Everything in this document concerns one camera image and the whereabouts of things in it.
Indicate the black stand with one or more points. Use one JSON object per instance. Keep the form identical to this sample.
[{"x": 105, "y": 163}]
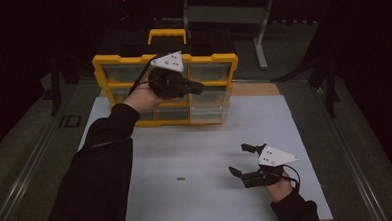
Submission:
[
  {"x": 329, "y": 84},
  {"x": 54, "y": 83}
]

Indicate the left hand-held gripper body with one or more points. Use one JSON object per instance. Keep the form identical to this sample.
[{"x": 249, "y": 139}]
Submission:
[{"x": 168, "y": 85}]

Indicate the green plastic wall plug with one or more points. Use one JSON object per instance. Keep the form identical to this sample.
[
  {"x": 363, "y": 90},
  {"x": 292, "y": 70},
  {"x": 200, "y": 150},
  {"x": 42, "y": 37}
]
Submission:
[{"x": 181, "y": 178}]

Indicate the grey metal stand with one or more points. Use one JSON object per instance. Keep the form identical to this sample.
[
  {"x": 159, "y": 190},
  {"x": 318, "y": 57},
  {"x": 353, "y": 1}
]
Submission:
[{"x": 225, "y": 14}]

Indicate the clear plastic drawer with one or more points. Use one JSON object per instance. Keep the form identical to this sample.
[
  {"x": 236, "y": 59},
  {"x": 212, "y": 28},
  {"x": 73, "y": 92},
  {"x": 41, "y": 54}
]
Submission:
[{"x": 207, "y": 114}]

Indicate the white table mat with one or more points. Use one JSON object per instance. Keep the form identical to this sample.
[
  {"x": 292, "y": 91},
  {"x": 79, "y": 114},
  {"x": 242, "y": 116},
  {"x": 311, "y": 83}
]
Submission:
[{"x": 202, "y": 150}]

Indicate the person's left hand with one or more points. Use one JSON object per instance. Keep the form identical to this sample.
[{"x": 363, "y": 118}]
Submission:
[{"x": 141, "y": 99}]

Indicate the person's right hand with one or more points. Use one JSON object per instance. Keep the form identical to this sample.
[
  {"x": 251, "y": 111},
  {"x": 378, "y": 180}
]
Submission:
[{"x": 281, "y": 192}]

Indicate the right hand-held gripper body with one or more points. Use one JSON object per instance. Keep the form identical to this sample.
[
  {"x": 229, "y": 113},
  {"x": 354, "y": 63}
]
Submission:
[{"x": 274, "y": 157}]

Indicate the yellow and black drawer organizer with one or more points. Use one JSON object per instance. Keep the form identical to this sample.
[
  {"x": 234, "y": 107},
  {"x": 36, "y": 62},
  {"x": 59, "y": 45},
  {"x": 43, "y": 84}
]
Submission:
[{"x": 211, "y": 58}]

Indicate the aluminium rail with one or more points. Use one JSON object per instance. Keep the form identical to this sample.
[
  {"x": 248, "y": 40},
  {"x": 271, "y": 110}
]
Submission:
[
  {"x": 31, "y": 164},
  {"x": 347, "y": 152}
]

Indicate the group of clear drawers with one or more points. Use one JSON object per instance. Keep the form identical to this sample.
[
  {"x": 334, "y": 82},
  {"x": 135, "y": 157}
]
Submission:
[{"x": 209, "y": 71}]

